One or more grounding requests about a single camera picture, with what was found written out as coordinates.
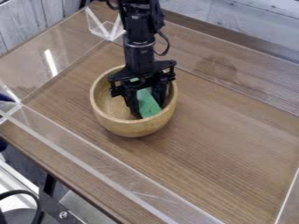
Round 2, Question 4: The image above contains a blue object at left edge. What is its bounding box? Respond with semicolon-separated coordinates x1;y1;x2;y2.
0;93;15;102

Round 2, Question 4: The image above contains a green rectangular block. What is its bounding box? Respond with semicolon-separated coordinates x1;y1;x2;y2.
136;87;162;119

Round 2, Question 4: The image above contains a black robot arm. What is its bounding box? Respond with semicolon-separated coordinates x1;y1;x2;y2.
107;0;176;118

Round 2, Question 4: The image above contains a black cable loop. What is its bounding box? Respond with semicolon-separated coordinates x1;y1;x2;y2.
0;190;44;224

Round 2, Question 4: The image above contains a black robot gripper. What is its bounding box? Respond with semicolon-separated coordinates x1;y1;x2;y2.
107;38;176;118

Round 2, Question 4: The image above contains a black table leg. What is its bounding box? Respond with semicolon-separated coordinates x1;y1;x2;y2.
43;174;57;196

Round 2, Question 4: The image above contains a clear acrylic tray enclosure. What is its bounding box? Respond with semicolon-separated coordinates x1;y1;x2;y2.
0;3;299;224

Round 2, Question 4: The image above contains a brown wooden bowl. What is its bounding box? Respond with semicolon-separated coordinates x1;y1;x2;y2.
88;65;179;137

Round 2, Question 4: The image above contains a grey metal bracket with screw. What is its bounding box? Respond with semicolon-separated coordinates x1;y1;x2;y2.
39;194;87;224

